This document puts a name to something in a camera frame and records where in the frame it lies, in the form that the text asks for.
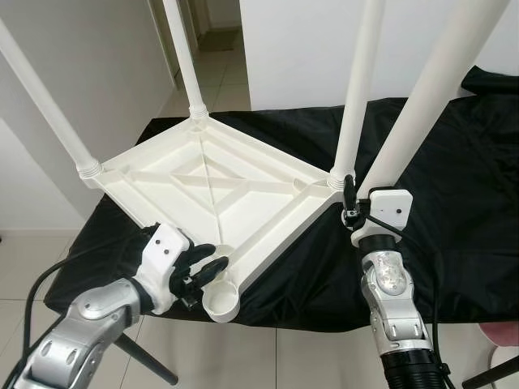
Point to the pink round stool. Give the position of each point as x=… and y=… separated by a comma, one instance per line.
x=499, y=332

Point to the white door frame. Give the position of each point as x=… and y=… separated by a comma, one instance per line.
x=174, y=32

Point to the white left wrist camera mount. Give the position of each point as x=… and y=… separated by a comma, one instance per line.
x=160, y=259

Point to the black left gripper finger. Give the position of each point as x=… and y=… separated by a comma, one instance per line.
x=199, y=254
x=212, y=268

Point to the brown doormat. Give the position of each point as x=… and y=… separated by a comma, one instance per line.
x=219, y=39

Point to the white plastic table leg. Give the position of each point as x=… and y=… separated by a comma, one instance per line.
x=49, y=105
x=430, y=89
x=182, y=57
x=361, y=89

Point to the white plastic table top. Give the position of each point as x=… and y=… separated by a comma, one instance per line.
x=211, y=186

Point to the black cloth table cover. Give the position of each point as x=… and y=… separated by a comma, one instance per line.
x=454, y=227

